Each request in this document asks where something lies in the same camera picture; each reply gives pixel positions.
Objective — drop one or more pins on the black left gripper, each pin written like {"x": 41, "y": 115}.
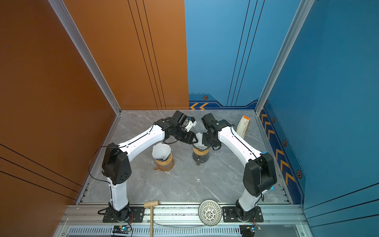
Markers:
{"x": 190, "y": 137}

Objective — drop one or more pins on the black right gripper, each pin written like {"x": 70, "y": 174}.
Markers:
{"x": 204, "y": 141}

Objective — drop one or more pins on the wooden ring holder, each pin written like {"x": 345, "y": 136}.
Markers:
{"x": 200, "y": 152}
{"x": 164, "y": 163}

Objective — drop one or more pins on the grey glass pitcher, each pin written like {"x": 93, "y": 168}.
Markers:
{"x": 199, "y": 159}

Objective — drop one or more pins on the coffee filter pack orange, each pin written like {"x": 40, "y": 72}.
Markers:
{"x": 242, "y": 127}

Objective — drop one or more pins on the white paper coffee filter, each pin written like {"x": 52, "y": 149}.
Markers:
{"x": 161, "y": 152}

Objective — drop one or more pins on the orange glass carafe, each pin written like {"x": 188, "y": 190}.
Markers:
{"x": 165, "y": 167}

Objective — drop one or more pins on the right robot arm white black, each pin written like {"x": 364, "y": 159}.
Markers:
{"x": 259, "y": 168}

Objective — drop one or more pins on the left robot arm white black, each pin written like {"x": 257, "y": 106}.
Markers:
{"x": 116, "y": 162}

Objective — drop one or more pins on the white woven trivet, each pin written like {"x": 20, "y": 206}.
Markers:
{"x": 210, "y": 212}

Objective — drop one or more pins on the wooden mallet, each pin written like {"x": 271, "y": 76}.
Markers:
{"x": 150, "y": 205}

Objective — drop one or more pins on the right green circuit board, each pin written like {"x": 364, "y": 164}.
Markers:
{"x": 249, "y": 230}

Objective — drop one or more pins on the green circuit board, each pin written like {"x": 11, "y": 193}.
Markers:
{"x": 122, "y": 231}
{"x": 249, "y": 230}

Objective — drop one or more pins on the left green circuit board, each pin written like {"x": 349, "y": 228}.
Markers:
{"x": 122, "y": 231}

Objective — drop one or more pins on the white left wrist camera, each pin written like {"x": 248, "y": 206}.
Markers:
{"x": 184, "y": 121}

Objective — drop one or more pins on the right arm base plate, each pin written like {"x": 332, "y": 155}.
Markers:
{"x": 229, "y": 214}

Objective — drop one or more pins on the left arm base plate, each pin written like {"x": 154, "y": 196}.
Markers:
{"x": 134, "y": 215}

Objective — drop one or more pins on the aluminium front rail frame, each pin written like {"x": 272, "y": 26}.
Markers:
{"x": 182, "y": 220}

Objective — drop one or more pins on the right aluminium corner post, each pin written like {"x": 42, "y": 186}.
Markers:
{"x": 291, "y": 36}

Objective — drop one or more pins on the aluminium corner post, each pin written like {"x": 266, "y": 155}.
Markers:
{"x": 72, "y": 30}
{"x": 291, "y": 36}

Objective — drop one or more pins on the left aluminium corner post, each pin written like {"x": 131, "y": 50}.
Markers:
{"x": 72, "y": 30}

